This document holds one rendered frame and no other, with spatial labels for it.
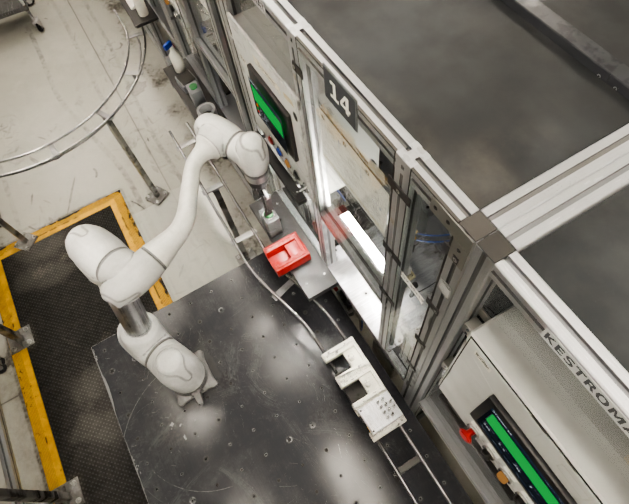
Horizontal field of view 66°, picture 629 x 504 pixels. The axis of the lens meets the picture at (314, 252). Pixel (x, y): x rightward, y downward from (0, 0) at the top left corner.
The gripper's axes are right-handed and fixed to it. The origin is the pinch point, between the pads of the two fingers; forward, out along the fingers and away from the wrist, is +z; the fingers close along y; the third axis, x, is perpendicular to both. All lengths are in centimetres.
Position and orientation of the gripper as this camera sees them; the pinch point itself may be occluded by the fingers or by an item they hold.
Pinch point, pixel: (262, 203)
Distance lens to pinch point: 196.2
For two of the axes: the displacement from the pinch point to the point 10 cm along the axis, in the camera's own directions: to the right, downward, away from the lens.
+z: 0.0, 4.0, 9.2
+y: -5.3, -7.8, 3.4
